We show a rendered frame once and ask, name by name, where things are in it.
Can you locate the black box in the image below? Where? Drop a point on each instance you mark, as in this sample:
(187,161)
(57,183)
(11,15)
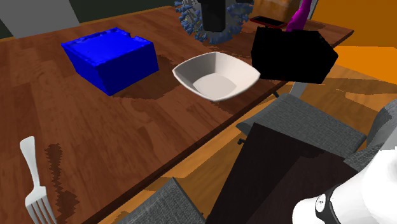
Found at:
(291,56)

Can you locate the blue box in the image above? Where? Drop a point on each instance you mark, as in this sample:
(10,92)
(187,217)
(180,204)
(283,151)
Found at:
(114,59)

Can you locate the red and black phone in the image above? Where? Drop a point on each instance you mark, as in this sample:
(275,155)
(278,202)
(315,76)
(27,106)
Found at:
(268,21)

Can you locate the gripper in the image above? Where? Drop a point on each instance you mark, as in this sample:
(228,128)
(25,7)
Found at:
(214,17)

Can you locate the grey ball with blue spikes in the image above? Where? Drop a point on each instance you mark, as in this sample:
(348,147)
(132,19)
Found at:
(192,21)

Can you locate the grey fabric chair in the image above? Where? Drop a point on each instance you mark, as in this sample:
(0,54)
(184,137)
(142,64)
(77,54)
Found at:
(164,204)
(310,124)
(359,156)

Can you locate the white square bowl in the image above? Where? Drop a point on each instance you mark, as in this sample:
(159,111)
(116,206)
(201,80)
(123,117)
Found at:
(214,77)

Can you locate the brown wooden table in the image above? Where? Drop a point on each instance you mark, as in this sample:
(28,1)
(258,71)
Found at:
(102,139)

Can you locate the white fork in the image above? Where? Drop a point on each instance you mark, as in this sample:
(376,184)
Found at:
(32,173)

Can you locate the purple vase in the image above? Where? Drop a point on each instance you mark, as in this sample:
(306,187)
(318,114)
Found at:
(298,17)

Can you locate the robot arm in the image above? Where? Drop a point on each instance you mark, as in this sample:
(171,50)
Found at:
(356,198)

